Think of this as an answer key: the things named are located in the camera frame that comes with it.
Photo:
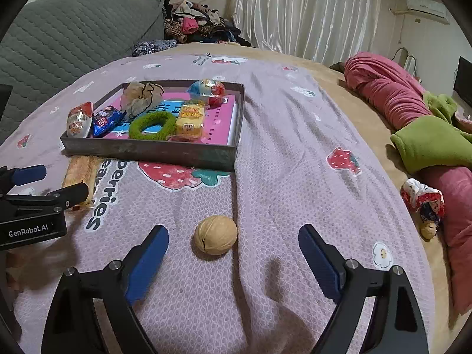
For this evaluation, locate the purple strawberry print bedsheet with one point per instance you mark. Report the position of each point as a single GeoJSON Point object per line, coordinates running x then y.
{"type": "Point", "coordinates": [299, 161]}

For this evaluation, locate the pink quilted duvet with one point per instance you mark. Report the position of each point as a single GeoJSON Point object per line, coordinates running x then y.
{"type": "Point", "coordinates": [397, 95]}

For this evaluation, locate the orange packaged rice cracker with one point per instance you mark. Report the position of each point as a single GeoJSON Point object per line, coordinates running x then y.
{"type": "Point", "coordinates": [83, 169]}

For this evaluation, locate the yellow packaged corn snack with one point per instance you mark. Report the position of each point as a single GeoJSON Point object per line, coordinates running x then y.
{"type": "Point", "coordinates": [190, 121]}

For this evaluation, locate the green fuzzy hair scrunchie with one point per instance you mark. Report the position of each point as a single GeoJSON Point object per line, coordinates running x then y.
{"type": "Point", "coordinates": [165, 120]}

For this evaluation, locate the green fleece blanket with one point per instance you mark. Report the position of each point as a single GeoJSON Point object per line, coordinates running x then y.
{"type": "Point", "coordinates": [443, 137]}

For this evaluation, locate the pile of clothes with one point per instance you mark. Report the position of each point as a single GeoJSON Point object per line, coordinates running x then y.
{"type": "Point", "coordinates": [187, 22]}

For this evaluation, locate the small red white doll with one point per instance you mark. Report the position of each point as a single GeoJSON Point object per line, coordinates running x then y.
{"type": "Point", "coordinates": [427, 202]}

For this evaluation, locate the white air conditioner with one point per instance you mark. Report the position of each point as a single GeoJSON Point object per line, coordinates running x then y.
{"type": "Point", "coordinates": [430, 9]}

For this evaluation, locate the grey quilted headboard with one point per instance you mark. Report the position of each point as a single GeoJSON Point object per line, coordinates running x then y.
{"type": "Point", "coordinates": [52, 43]}

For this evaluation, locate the black wall television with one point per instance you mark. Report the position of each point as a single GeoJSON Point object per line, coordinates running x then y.
{"type": "Point", "coordinates": [463, 80]}

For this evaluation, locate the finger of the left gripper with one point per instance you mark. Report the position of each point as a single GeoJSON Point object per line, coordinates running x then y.
{"type": "Point", "coordinates": [64, 198]}
{"type": "Point", "coordinates": [9, 178]}

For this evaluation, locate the blue patterned cloth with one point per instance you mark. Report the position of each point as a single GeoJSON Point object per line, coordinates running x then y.
{"type": "Point", "coordinates": [151, 47]}

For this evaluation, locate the walnut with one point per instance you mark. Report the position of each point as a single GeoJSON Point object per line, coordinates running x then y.
{"type": "Point", "coordinates": [215, 235]}

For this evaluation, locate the blue oreo cookie packet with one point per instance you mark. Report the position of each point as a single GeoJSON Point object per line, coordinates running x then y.
{"type": "Point", "coordinates": [105, 120]}

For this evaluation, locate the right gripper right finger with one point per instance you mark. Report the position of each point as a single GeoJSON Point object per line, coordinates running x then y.
{"type": "Point", "coordinates": [396, 324]}

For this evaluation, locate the dark shallow box tray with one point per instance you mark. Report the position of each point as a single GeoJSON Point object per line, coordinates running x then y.
{"type": "Point", "coordinates": [215, 149]}

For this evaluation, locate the white satin curtain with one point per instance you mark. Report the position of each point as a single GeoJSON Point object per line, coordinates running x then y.
{"type": "Point", "coordinates": [323, 31]}

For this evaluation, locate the pink and blue book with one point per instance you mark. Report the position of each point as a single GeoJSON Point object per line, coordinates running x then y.
{"type": "Point", "coordinates": [216, 128]}

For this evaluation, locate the red white blue toy egg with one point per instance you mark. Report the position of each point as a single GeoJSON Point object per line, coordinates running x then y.
{"type": "Point", "coordinates": [79, 120]}

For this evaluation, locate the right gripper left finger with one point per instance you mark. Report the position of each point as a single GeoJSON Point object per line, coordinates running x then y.
{"type": "Point", "coordinates": [72, 325]}

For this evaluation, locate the beige mesh drawstring pouch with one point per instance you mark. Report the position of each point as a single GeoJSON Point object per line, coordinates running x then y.
{"type": "Point", "coordinates": [139, 98]}

